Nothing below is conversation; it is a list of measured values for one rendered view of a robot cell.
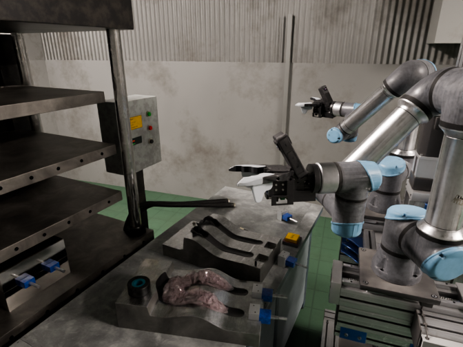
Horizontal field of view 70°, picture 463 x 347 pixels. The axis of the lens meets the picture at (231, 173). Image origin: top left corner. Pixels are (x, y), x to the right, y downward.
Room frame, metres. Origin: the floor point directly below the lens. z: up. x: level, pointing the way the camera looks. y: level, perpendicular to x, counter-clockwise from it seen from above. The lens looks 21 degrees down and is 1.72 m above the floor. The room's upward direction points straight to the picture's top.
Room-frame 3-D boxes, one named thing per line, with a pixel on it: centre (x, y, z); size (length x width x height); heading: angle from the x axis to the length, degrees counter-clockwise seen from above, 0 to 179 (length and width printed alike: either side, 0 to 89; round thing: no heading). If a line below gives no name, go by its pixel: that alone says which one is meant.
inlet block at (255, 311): (0.89, -0.13, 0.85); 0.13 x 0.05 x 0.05; 80
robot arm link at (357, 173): (0.74, -0.30, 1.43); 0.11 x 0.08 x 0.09; 97
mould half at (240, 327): (0.99, 0.13, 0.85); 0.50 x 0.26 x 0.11; 80
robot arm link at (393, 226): (0.90, -0.54, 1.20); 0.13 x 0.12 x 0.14; 7
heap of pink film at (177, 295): (0.99, 0.13, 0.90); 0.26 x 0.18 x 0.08; 80
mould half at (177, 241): (1.34, 0.05, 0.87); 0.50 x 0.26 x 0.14; 63
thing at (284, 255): (1.24, -0.28, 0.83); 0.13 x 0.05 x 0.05; 56
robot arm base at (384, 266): (0.91, -0.54, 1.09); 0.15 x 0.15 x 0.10
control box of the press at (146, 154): (1.85, 0.57, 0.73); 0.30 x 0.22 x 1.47; 153
